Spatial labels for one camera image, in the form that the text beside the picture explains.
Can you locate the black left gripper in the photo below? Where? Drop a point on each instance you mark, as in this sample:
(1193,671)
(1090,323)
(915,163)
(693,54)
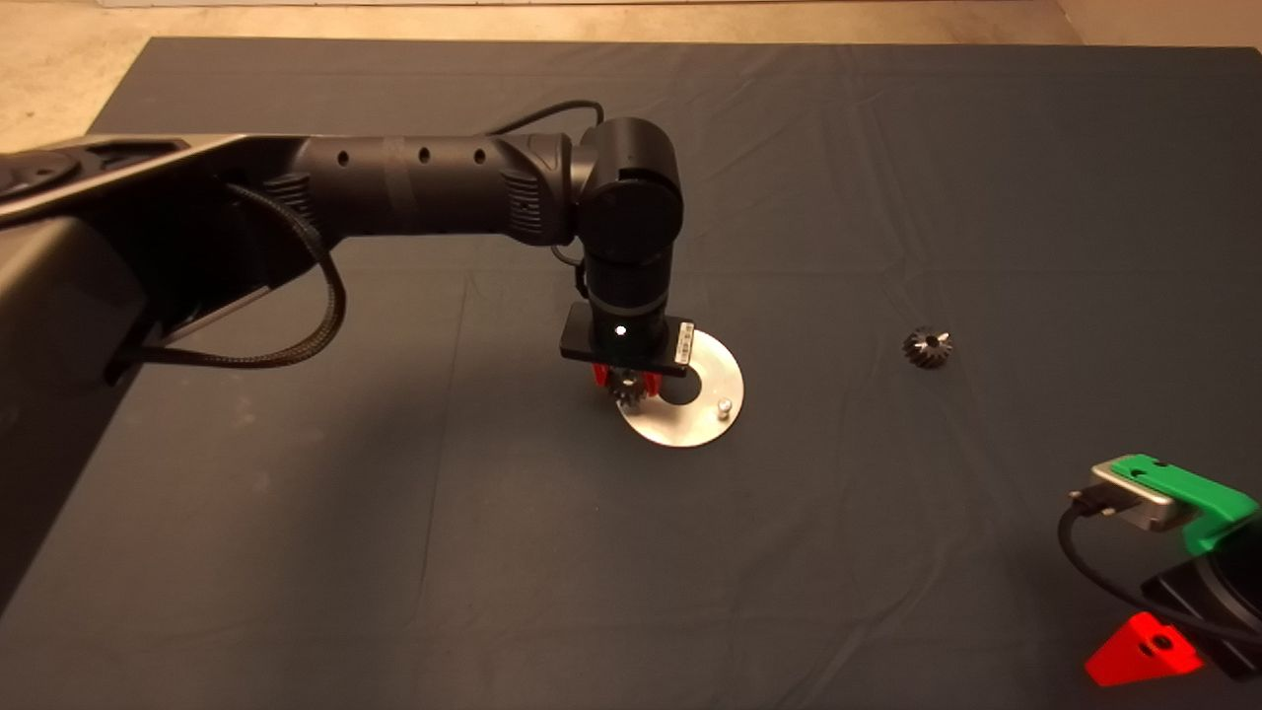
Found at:
(631,347)

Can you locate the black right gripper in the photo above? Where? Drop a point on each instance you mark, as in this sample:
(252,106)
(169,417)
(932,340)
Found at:
(1227,594)

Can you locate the steel spur gear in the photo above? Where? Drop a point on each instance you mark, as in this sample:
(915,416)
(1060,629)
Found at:
(631,387)

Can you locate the round metal carrier plate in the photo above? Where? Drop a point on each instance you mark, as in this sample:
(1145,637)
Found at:
(695,424)

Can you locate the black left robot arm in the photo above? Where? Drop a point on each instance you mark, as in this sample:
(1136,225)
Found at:
(414,192)

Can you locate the dark bevel gear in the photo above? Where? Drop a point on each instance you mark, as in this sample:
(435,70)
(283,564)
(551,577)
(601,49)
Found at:
(927,348)

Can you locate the dark grey table cloth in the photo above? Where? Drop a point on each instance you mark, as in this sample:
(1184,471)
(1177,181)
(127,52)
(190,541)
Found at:
(887,197)

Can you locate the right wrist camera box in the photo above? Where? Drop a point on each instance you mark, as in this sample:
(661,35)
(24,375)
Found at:
(1134,495)

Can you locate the right green camera mount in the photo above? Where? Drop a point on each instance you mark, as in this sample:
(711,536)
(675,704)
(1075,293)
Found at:
(1198,495)

